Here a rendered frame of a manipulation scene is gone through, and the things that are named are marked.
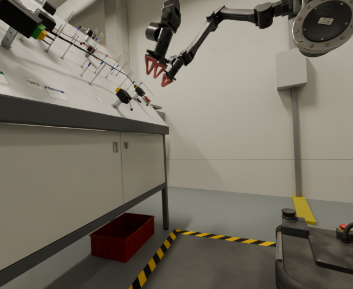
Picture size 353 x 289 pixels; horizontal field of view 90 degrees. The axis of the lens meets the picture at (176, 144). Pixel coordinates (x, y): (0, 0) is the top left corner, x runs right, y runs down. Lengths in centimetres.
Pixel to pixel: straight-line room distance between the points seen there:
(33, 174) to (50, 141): 12
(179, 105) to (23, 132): 247
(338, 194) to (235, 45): 220
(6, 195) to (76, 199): 23
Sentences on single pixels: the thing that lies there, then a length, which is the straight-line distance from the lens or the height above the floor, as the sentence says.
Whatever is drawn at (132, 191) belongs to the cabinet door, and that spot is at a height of 45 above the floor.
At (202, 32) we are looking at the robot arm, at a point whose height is 146.
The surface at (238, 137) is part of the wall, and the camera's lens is 258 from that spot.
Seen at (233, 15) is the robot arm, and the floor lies 154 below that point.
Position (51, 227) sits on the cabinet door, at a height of 45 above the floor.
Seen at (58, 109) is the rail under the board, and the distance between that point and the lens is 73.
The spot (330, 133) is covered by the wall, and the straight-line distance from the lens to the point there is 259.
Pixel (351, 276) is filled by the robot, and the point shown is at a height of 24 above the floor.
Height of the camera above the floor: 72
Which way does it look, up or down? level
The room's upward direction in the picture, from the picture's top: 3 degrees counter-clockwise
